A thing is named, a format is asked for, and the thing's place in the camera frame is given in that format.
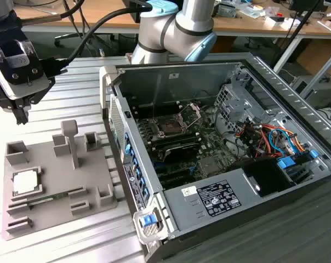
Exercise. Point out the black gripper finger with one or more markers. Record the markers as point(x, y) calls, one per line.
point(21, 113)

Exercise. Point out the silver CPU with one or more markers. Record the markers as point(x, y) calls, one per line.
point(25, 182)

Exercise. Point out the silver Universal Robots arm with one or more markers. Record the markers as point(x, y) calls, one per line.
point(165, 30)

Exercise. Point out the CPU socket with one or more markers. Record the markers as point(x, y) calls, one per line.
point(168, 126)

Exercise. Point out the black RAM slot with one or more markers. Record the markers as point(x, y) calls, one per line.
point(173, 137)
point(176, 143)

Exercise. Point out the black expansion slot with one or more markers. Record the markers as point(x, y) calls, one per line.
point(173, 173)
point(177, 180)

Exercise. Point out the black chair base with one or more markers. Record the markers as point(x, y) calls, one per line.
point(67, 39)

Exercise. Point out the grey parts rack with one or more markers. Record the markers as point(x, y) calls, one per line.
point(58, 175)

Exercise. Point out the green RAM stick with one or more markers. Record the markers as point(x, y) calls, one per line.
point(50, 198)

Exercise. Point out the long wooden desk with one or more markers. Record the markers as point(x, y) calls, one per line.
point(108, 6)

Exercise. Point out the open PC case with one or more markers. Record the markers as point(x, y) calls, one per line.
point(143, 85)

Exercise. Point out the black case side label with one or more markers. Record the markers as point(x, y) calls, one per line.
point(132, 180)

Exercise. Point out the metal locking lever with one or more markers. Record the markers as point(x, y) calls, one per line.
point(153, 112)

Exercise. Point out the white barcode sticker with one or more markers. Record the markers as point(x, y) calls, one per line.
point(173, 76)

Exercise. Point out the black graphics card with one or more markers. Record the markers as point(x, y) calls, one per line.
point(182, 152)

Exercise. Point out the blue case latch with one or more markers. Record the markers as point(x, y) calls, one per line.
point(148, 220)

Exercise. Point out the small white sticker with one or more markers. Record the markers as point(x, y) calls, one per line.
point(188, 191)

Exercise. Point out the grey power supply unit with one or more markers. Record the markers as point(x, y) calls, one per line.
point(182, 208)

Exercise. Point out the green motherboard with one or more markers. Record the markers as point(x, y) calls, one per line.
point(209, 142)

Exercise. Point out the silver chipset heatsink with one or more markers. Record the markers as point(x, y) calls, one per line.
point(209, 165)

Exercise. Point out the metal drive cage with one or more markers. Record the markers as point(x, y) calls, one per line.
point(231, 109)

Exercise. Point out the black rating label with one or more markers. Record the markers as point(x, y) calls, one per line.
point(219, 198)

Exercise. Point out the grey desk device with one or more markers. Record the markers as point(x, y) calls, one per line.
point(227, 11)

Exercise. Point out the cluttered wooden desk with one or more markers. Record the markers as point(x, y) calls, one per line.
point(245, 24)

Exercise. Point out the white papers pile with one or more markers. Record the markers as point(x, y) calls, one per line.
point(250, 12)

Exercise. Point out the blue disk carrier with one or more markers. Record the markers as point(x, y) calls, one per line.
point(285, 163)

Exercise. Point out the black slanted pole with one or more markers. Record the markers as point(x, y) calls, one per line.
point(294, 35)

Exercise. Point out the small blue clip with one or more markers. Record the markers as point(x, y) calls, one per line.
point(313, 153)

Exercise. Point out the grey computer tower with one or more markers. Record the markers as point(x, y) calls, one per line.
point(324, 93)

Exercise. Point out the small cardboard box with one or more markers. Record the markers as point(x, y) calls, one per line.
point(330, 24)

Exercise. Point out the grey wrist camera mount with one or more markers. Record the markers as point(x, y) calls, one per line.
point(14, 71)

